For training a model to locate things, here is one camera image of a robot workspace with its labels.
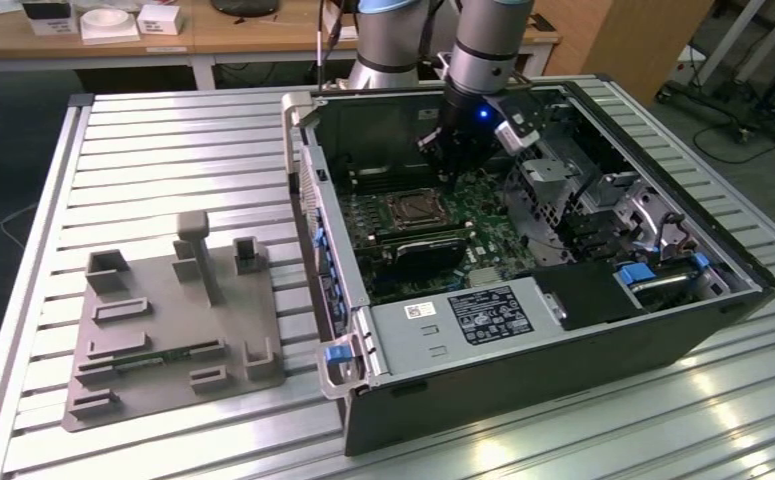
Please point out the CPU socket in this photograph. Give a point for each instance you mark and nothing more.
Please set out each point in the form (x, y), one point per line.
(402, 229)

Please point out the blue case latch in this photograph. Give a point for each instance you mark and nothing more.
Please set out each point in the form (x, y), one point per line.
(336, 354)

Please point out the silver square CPU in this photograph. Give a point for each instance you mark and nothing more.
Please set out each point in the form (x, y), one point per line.
(420, 209)

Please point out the white box with round hollow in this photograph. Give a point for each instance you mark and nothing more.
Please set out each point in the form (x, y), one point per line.
(108, 27)

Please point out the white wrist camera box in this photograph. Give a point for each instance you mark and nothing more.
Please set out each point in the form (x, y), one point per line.
(516, 132)

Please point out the green RAM stick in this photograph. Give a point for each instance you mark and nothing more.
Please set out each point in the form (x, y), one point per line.
(160, 359)

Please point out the small blue clip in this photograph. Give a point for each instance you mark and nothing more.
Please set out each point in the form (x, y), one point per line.
(698, 262)

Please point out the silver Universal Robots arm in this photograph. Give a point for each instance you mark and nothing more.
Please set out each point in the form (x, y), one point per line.
(487, 60)

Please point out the grey parts rack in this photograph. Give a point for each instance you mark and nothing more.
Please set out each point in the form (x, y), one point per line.
(160, 300)

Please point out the black round object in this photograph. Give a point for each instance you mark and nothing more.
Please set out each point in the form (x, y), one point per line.
(243, 6)

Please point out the black graphics card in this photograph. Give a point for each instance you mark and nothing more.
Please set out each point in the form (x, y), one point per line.
(427, 257)

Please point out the wooden cabinet panel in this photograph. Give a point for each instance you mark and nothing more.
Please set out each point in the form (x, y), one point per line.
(627, 50)

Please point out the blue disk carrier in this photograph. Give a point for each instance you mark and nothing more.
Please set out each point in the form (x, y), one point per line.
(634, 275)

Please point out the black open PC case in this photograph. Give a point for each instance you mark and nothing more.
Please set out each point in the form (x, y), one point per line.
(527, 390)

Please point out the wheeled equipment cart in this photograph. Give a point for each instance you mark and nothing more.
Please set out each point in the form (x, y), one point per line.
(754, 90)

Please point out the green motherboard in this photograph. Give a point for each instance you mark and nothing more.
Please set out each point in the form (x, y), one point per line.
(494, 235)

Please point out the white box with black top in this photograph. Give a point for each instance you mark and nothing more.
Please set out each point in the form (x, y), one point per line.
(49, 15)

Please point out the white printed cardboard box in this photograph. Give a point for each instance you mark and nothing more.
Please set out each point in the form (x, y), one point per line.
(159, 20)

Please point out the wooden desk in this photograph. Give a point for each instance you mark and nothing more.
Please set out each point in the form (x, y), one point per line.
(0, 40)

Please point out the silver power supply unit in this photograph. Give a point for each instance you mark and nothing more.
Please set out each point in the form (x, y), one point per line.
(420, 345)

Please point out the metal disk bay cage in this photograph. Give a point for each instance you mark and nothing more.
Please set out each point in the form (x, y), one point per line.
(547, 172)

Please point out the black plastic shroud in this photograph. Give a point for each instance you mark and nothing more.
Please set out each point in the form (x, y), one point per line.
(587, 295)

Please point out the small silver heatsink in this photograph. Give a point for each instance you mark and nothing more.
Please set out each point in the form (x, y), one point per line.
(487, 276)

